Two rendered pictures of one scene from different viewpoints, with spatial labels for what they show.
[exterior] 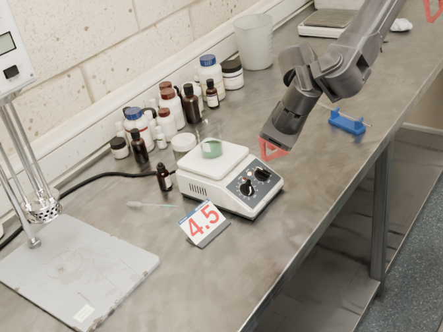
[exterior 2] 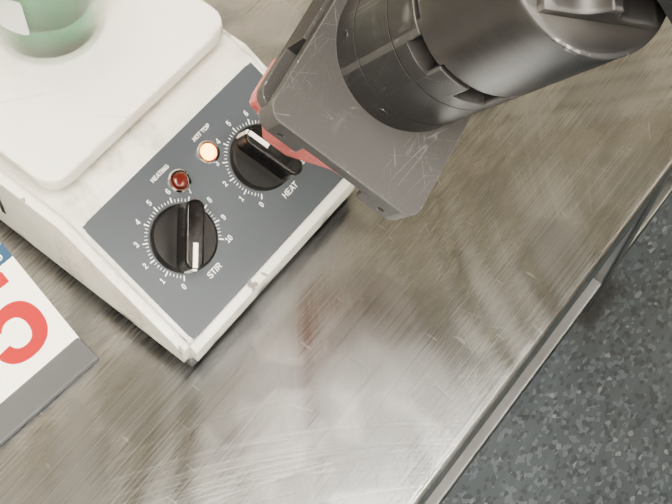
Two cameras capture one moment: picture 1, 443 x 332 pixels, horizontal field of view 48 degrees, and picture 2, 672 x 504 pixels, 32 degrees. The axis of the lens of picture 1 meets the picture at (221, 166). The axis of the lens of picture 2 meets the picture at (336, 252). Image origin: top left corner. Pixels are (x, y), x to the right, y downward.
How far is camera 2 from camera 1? 0.58 m
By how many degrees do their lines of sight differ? 29
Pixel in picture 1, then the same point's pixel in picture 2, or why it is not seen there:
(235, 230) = (107, 409)
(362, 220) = not seen: hidden behind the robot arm
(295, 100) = (491, 42)
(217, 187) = (45, 218)
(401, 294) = (648, 312)
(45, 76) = not seen: outside the picture
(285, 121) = (409, 93)
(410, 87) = not seen: outside the picture
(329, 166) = (560, 109)
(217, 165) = (58, 100)
